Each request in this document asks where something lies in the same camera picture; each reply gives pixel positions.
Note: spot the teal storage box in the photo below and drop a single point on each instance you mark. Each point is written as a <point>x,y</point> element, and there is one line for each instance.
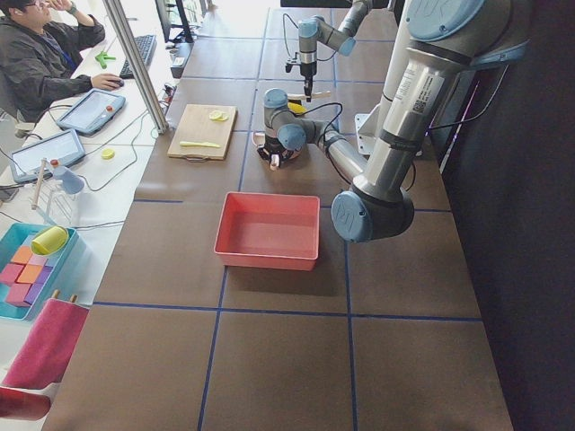
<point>63,278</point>

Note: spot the far teach pendant tablet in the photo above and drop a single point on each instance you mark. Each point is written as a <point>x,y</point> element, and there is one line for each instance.
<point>92,112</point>

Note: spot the yellow-green plastic knife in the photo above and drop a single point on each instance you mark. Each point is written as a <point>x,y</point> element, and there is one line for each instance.
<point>205,144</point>

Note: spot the clear rack wooden rod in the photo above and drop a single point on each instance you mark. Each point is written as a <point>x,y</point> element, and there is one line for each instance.
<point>50,200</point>

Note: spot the coloured foam blocks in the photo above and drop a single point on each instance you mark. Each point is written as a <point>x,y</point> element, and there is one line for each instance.
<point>24,274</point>

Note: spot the yellow-green cup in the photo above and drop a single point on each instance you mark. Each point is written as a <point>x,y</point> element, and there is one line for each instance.
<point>49,241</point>

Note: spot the black monitor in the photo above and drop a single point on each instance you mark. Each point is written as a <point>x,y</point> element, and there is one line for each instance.
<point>173,32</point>

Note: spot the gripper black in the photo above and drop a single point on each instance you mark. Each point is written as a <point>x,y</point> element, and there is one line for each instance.
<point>307,73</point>
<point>272,145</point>

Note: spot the yellow toy corn cob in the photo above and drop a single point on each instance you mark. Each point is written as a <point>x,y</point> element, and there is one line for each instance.
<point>296,108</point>

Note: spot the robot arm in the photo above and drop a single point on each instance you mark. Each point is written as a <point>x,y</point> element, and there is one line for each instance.
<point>315,30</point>
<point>436,41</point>

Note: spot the seated person dark jacket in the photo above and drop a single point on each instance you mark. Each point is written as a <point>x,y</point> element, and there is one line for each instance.
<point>41,45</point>

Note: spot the red chair seat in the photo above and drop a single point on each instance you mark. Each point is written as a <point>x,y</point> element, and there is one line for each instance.
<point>22,405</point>

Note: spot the pink cloth roll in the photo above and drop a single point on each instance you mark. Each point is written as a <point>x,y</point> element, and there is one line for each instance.
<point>46,352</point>

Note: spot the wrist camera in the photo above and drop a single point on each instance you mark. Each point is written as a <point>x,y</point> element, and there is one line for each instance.
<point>292,62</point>

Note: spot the near teach pendant tablet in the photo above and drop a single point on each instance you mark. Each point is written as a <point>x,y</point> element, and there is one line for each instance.
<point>64,146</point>

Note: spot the lemon half on desk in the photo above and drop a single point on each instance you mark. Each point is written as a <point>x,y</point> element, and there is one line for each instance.
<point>107,153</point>

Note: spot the blue plastic cup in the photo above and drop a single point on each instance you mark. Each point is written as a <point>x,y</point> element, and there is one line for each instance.
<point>70,182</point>

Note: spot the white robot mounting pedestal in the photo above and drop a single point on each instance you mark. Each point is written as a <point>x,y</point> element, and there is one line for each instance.
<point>382,90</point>

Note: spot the teach pendant tablet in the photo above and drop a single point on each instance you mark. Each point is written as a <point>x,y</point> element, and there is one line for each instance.
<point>92,112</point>
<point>64,146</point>

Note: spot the upper lemon slice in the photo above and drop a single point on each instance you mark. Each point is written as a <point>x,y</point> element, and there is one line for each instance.
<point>214,113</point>

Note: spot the aluminium frame post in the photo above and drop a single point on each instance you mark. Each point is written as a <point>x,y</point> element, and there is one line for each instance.
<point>120,24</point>

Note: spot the bamboo cutting board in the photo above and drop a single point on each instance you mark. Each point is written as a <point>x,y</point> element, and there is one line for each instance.
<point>195,125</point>

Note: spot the pink plastic bin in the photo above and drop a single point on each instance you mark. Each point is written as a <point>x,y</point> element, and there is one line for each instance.
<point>260,230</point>

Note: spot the beige dustpan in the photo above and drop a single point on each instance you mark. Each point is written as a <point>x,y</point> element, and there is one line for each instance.
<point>258,141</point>

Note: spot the green toy clamp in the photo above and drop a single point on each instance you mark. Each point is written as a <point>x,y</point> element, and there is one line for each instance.
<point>103,58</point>

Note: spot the beige hand brush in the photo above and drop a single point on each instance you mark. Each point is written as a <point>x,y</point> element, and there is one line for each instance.
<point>312,96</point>

